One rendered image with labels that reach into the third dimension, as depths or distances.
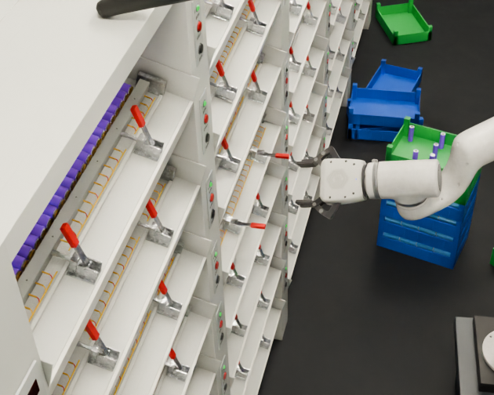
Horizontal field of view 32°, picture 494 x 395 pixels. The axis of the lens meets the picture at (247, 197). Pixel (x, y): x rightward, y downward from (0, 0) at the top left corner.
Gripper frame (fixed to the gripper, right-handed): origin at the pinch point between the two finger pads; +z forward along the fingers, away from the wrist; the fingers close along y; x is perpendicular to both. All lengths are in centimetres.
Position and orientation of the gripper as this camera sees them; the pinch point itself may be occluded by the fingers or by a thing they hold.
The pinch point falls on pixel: (301, 183)
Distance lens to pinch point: 199.9
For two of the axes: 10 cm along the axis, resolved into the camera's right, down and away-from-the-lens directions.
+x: 3.5, 2.2, 9.1
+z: -9.3, 0.3, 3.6
